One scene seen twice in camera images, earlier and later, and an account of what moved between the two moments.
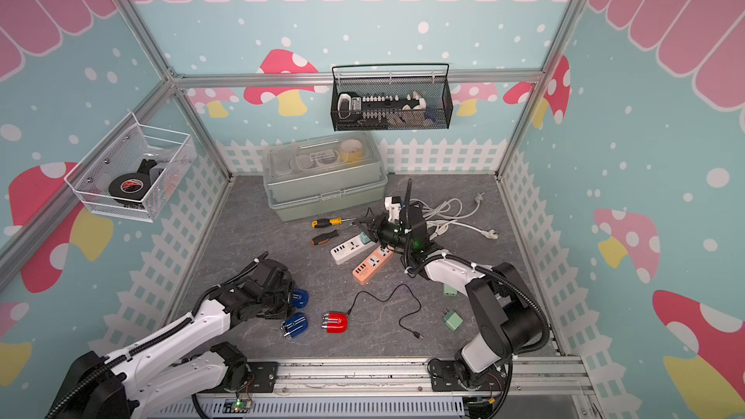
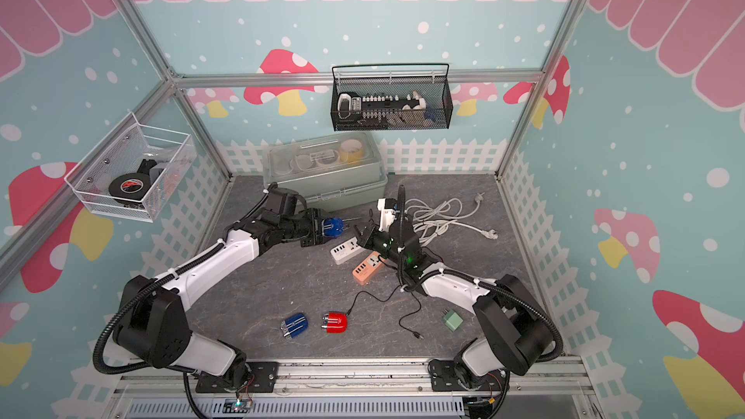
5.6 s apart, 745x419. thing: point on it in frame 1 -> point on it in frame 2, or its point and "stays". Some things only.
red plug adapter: [335, 322] stays
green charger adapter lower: [452, 320] stays
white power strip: [350, 248] stays
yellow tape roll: [351, 150] stays
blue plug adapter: [300, 298] -> [333, 226]
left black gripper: [287, 285] -> [314, 214]
